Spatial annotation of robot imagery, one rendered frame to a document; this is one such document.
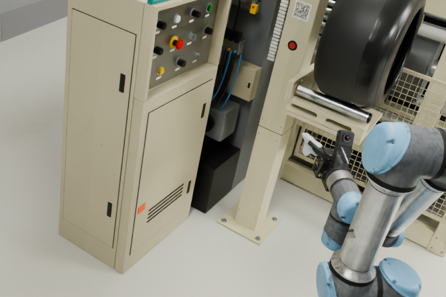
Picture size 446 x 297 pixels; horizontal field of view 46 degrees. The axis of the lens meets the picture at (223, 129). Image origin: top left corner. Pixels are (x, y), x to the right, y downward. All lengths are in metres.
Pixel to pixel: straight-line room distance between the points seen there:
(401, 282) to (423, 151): 0.40
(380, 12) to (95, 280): 1.65
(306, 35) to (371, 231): 1.25
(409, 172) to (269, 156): 1.50
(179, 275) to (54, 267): 0.57
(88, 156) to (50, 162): 0.92
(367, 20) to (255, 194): 1.13
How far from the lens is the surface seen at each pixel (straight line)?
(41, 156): 3.26
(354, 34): 2.09
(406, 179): 1.21
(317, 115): 2.33
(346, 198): 1.43
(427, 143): 1.20
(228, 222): 2.91
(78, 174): 2.41
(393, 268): 1.48
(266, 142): 2.61
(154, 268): 2.60
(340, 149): 1.56
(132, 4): 1.92
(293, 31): 2.38
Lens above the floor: 1.85
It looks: 30 degrees down
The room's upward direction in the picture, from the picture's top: 12 degrees clockwise
